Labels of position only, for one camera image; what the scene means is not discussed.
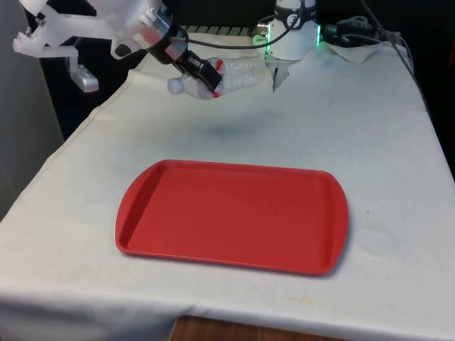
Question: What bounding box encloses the clear plastic bottle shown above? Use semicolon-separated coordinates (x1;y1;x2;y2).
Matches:
166;56;267;102

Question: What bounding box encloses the red tray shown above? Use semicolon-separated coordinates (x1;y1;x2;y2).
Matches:
115;158;351;278

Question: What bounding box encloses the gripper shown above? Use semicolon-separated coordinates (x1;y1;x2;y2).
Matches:
146;21;224;94

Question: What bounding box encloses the black cabinet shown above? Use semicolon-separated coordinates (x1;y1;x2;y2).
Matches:
38;0;150;143

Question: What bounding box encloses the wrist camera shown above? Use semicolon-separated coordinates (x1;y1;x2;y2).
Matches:
109;9;174;60

